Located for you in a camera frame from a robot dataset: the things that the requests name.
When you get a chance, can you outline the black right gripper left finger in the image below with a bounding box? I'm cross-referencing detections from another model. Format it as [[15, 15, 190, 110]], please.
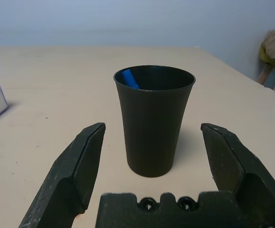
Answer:
[[18, 122, 106, 228]]

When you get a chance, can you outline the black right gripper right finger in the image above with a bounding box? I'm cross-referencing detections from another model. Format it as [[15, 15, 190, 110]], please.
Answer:
[[200, 123, 275, 228]]

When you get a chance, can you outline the black plastic cup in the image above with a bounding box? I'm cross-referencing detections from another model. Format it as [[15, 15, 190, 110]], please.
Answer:
[[113, 65, 197, 178]]

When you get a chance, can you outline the wooden stool green seat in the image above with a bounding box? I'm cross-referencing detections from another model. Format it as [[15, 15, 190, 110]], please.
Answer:
[[257, 44, 275, 95]]

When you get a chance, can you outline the blue marker pen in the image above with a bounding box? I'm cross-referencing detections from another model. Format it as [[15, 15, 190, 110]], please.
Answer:
[[122, 69, 140, 90]]

